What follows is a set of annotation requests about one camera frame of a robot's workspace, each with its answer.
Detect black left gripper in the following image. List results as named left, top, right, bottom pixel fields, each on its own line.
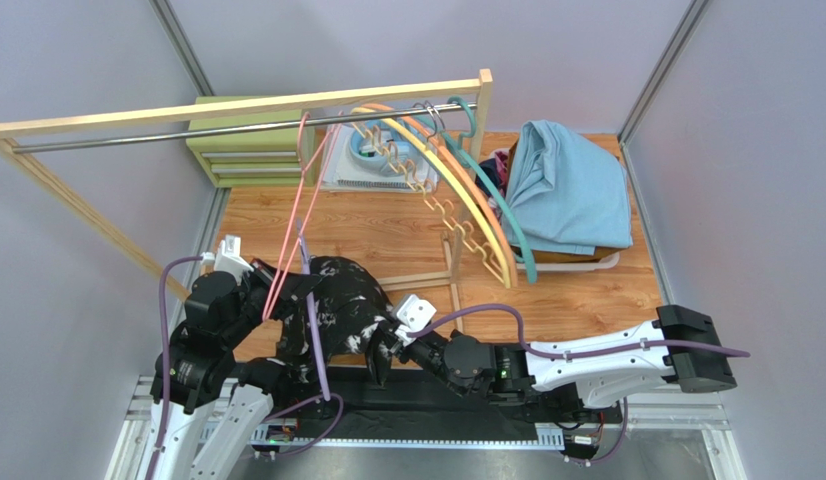
left=222, top=256, right=321, bottom=345

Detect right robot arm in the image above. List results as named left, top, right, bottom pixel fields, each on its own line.
left=365, top=304, right=749, bottom=410

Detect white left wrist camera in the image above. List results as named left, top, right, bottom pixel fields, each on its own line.
left=200, top=234, right=254, bottom=284

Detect steel hanging rod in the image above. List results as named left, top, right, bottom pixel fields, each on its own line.
left=12, top=103, right=463, bottom=154

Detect teal clothes hanger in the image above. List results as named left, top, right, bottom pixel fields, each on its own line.
left=426, top=96, right=538, bottom=286

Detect light blue trousers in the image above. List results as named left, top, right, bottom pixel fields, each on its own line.
left=505, top=120, right=633, bottom=255

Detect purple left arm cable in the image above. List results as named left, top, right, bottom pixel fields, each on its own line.
left=143, top=254, right=208, bottom=480

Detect wooden clothes rack frame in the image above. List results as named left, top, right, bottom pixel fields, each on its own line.
left=0, top=68, right=494, bottom=334

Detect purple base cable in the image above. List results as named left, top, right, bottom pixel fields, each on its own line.
left=253, top=392, right=346, bottom=461

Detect pink camouflage trousers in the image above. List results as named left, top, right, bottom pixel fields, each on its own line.
left=490, top=148, right=511, bottom=198

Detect pink clothes hanger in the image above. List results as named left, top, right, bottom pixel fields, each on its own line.
left=262, top=112, right=339, bottom=321

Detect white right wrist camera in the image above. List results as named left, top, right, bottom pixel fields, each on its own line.
left=392, top=294, right=437, bottom=346

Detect white notebook stack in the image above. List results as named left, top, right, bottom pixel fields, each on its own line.
left=322, top=123, right=439, bottom=192

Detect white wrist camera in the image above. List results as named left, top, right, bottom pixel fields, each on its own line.
left=392, top=294, right=437, bottom=346
left=200, top=234, right=254, bottom=284

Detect green box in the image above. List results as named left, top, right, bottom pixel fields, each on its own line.
left=186, top=109, right=315, bottom=188

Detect black white patterned trousers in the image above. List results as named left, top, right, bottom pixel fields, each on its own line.
left=272, top=256, right=393, bottom=386

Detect white plastic laundry basket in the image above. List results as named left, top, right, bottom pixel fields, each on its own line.
left=496, top=149, right=622, bottom=273

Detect yellow clothes hanger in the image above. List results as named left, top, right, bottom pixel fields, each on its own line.
left=349, top=103, right=514, bottom=289

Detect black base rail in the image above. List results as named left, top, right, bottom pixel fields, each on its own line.
left=247, top=366, right=623, bottom=453

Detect light blue headphones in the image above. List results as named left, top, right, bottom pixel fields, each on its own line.
left=348, top=128, right=401, bottom=177

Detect brown trousers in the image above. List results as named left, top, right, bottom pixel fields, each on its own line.
left=506, top=140, right=622, bottom=263

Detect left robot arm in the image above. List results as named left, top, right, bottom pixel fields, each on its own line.
left=137, top=253, right=331, bottom=479

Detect orange clothes hanger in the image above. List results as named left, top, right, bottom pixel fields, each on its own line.
left=362, top=101, right=521, bottom=289

